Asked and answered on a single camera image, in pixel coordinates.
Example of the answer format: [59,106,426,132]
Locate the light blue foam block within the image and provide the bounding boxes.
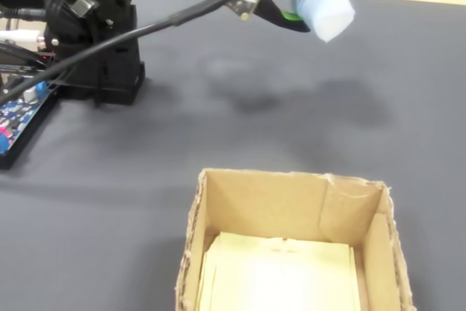
[286,0,357,43]

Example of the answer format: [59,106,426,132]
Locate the open brown cardboard box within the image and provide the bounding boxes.
[173,168,418,311]

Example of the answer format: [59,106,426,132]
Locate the dark grey textured mat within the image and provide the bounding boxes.
[0,0,466,311]

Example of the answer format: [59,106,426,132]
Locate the black USB plug silver tip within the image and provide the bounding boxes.
[43,0,101,23]

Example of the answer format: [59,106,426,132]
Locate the black barrel power plug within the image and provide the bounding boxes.
[0,7,48,23]

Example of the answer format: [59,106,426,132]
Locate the pale yellow paper sheets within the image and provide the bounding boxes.
[198,231,361,311]

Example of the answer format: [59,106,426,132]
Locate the blue controller circuit board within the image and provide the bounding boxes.
[0,79,54,155]

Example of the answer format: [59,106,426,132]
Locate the blue circuit board base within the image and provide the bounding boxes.
[0,87,61,172]

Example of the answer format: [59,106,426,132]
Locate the thick black camera cable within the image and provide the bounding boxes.
[0,0,265,106]

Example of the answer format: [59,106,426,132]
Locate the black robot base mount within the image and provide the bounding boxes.
[43,1,146,106]

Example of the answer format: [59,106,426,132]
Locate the white plug with cable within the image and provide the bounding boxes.
[0,29,47,44]

